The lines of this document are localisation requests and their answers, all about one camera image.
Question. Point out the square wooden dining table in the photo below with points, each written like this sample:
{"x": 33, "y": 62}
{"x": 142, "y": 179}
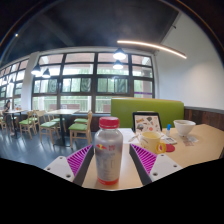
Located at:
{"x": 63, "y": 111}

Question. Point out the large dark-framed window wall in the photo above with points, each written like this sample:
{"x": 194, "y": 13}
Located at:
{"x": 78, "y": 69}

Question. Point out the person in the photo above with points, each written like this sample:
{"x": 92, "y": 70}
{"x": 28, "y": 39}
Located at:
{"x": 7, "y": 108}

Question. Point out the flat round red coaster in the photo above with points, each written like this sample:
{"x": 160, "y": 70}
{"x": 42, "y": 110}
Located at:
{"x": 170, "y": 148}

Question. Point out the small blue-capped bottle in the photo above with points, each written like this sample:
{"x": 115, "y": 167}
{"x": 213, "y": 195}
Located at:
{"x": 168, "y": 130}

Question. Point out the white flat handheld device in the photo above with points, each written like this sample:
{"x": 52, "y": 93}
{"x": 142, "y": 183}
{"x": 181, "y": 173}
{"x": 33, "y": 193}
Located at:
{"x": 170, "y": 139}

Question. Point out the group of green-seated wooden chairs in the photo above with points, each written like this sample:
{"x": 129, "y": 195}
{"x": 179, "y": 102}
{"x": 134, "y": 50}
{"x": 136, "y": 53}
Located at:
{"x": 78, "y": 127}

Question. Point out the white bowl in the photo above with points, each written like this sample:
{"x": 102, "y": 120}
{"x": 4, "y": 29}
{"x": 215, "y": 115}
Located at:
{"x": 184, "y": 127}

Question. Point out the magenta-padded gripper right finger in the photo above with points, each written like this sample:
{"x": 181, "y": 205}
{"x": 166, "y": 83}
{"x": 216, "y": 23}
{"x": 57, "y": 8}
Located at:
{"x": 163, "y": 165}

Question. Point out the small wooden dining table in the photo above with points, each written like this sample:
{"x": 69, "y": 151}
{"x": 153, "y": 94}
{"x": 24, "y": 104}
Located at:
{"x": 15, "y": 111}

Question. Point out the green upholstered bench backrest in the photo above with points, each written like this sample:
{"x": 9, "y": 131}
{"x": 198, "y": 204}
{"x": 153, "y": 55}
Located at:
{"x": 146, "y": 106}

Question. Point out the long linear ceiling light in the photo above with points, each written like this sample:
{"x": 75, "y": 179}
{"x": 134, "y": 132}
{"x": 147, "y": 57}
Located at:
{"x": 153, "y": 46}

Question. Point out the yellow mug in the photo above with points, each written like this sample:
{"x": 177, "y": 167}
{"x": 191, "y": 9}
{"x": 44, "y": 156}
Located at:
{"x": 150, "y": 141}

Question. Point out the clear red-capped drink bottle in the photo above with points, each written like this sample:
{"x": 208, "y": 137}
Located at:
{"x": 108, "y": 156}

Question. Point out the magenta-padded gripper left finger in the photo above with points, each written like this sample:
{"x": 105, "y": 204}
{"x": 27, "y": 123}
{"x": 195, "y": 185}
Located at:
{"x": 58, "y": 165}

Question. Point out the group of pendant lamps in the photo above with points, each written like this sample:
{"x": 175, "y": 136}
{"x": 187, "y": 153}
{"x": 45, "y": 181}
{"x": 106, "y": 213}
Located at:
{"x": 119, "y": 55}

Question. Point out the black-framed tablet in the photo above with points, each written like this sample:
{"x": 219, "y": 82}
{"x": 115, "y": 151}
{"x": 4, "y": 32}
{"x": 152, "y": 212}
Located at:
{"x": 147, "y": 122}

